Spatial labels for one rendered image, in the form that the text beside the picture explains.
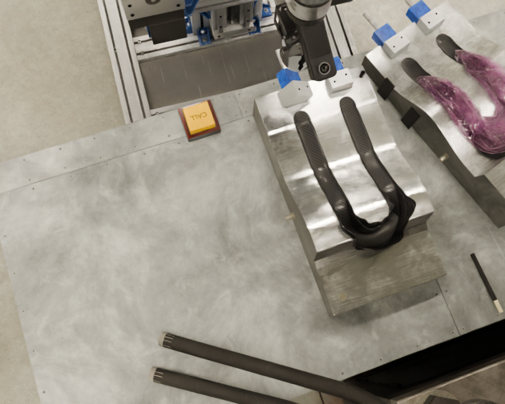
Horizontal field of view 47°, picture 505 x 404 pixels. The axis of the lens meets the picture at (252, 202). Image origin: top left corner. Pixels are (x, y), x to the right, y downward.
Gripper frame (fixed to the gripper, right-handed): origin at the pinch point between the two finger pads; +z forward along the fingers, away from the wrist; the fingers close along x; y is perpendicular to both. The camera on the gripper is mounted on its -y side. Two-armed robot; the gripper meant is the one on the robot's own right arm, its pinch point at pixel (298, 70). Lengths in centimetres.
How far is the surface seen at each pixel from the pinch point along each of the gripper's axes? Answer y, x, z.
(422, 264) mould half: -44.1, -13.6, 14.9
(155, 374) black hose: -47, 47, 18
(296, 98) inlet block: -2.2, 0.2, 8.7
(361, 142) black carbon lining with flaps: -14.8, -10.8, 13.1
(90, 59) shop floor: 75, 46, 101
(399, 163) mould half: -22.5, -16.1, 10.9
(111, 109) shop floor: 53, 44, 101
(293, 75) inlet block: 3.4, -1.3, 9.7
